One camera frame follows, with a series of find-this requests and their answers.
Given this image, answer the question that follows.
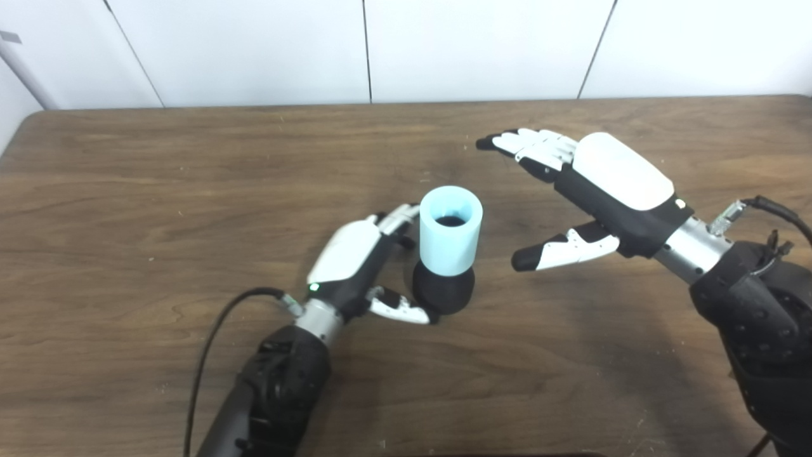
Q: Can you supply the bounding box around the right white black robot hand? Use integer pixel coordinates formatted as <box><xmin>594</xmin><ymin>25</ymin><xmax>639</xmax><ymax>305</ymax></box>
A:
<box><xmin>476</xmin><ymin>129</ymin><xmax>694</xmax><ymax>272</ymax></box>

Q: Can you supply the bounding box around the light blue cylinder cup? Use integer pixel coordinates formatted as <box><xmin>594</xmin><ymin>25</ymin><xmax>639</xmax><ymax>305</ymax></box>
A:
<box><xmin>419</xmin><ymin>185</ymin><xmax>483</xmax><ymax>277</ymax></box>

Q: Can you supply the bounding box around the black flared nozzle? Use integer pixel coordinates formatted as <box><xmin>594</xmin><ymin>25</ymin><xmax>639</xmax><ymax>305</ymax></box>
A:
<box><xmin>412</xmin><ymin>259</ymin><xmax>476</xmax><ymax>315</ymax></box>

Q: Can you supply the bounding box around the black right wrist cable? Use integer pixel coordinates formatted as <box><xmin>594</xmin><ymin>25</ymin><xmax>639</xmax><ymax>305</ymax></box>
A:
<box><xmin>709</xmin><ymin>195</ymin><xmax>812</xmax><ymax>245</ymax></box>

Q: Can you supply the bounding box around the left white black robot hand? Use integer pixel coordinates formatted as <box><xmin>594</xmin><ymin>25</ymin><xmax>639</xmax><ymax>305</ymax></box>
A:
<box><xmin>306</xmin><ymin>203</ymin><xmax>438</xmax><ymax>326</ymax></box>

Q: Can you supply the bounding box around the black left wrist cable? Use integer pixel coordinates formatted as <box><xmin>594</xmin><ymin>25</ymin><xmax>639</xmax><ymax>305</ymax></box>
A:
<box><xmin>183</xmin><ymin>287</ymin><xmax>304</xmax><ymax>457</ymax></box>

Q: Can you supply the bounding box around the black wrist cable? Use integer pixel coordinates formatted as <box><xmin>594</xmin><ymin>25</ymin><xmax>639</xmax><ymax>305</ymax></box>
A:
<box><xmin>709</xmin><ymin>195</ymin><xmax>812</xmax><ymax>245</ymax></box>
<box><xmin>183</xmin><ymin>287</ymin><xmax>304</xmax><ymax>457</ymax></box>

